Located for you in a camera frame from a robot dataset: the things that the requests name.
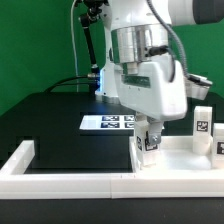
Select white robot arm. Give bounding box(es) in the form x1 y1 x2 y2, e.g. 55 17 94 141
97 0 224 145

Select white square tabletop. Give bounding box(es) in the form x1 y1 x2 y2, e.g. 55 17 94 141
129 136 224 175

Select white marker plate with tags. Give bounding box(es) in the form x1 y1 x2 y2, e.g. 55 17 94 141
80 115 134 130

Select grey cable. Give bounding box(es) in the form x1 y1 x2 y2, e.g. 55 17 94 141
70 0 81 92

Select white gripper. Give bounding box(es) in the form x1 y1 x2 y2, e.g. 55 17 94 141
114 55 187 145

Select black cable on table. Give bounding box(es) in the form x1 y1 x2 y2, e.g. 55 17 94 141
43 75 98 94

